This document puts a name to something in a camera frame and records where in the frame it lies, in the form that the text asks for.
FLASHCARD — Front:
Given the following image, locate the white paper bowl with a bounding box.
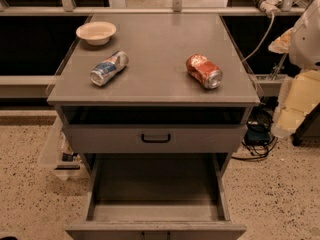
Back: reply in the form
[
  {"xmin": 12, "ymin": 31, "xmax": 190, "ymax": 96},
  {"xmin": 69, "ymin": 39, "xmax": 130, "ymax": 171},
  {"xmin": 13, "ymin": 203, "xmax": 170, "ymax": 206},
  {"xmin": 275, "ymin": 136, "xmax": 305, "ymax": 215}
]
[{"xmin": 76, "ymin": 21, "xmax": 116, "ymax": 46}]

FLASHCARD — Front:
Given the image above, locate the black cable bundle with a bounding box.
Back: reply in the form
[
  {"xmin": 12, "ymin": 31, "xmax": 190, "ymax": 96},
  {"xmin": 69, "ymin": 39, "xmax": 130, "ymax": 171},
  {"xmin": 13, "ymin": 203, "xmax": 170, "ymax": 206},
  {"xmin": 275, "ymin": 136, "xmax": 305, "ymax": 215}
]
[{"xmin": 231, "ymin": 107, "xmax": 279, "ymax": 162}]

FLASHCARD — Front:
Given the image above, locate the grey drawer cabinet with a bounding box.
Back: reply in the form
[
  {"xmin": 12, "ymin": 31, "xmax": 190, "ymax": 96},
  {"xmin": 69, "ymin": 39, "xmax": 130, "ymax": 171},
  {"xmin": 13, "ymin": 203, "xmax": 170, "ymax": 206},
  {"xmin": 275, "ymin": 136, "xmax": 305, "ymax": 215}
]
[{"xmin": 46, "ymin": 13, "xmax": 261, "ymax": 240}]

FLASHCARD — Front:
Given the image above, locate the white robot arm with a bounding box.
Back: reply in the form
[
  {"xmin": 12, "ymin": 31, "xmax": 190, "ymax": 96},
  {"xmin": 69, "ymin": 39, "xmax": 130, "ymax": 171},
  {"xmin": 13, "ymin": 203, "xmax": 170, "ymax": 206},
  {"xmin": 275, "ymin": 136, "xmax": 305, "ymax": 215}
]
[{"xmin": 268, "ymin": 0, "xmax": 320, "ymax": 138}]

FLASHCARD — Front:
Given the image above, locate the closed grey top drawer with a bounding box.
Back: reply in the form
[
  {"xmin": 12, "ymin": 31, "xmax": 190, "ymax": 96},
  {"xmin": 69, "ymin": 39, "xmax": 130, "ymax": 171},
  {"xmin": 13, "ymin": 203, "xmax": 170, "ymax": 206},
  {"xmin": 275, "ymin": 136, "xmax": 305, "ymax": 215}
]
[{"xmin": 63, "ymin": 125, "xmax": 247, "ymax": 153}]

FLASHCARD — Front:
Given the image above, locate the white power cable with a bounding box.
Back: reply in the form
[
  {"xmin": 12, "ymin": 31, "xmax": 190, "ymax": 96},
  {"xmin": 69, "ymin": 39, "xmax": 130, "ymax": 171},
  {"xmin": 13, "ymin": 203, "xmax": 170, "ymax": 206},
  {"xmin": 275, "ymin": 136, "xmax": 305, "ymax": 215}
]
[{"xmin": 241, "ymin": 12, "xmax": 276, "ymax": 64}]

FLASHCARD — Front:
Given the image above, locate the open grey middle drawer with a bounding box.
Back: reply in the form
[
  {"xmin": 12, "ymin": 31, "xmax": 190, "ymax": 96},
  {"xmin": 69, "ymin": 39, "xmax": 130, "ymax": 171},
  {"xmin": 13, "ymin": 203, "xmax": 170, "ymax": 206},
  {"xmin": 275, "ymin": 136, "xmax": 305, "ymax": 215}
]
[{"xmin": 66, "ymin": 154, "xmax": 246, "ymax": 240}]

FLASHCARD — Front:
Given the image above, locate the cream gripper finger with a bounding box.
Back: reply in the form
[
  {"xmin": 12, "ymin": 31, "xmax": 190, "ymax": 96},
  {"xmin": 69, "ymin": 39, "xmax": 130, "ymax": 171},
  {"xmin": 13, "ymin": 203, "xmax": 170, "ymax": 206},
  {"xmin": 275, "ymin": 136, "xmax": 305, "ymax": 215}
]
[
  {"xmin": 268, "ymin": 29, "xmax": 292, "ymax": 54},
  {"xmin": 271, "ymin": 70, "xmax": 320, "ymax": 138}
]

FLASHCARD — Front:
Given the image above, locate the red coke can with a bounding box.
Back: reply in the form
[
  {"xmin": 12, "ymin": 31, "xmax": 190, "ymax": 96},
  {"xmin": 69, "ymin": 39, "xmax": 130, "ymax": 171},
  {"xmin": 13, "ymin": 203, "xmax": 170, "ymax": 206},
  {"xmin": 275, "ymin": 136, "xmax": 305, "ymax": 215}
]
[{"xmin": 186, "ymin": 54, "xmax": 223, "ymax": 89}]

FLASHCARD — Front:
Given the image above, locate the blue box on floor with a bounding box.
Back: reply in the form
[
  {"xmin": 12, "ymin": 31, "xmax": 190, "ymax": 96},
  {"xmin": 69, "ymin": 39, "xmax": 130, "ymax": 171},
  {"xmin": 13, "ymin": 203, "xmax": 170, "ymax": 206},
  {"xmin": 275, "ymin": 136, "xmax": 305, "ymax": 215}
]
[{"xmin": 245, "ymin": 129, "xmax": 271, "ymax": 146}]

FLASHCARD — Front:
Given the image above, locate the black drawer handle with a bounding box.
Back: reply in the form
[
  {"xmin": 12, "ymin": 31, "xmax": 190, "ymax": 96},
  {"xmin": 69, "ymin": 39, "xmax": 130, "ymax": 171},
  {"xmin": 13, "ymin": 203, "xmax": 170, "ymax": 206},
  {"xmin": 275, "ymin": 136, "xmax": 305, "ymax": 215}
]
[{"xmin": 141, "ymin": 134, "xmax": 171, "ymax": 144}]

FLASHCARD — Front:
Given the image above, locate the blue pepsi can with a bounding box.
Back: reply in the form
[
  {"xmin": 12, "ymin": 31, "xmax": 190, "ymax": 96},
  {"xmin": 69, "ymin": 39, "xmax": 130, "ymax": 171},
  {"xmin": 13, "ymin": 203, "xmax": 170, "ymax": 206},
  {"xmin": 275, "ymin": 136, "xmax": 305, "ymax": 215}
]
[{"xmin": 90, "ymin": 51, "xmax": 129, "ymax": 87}]

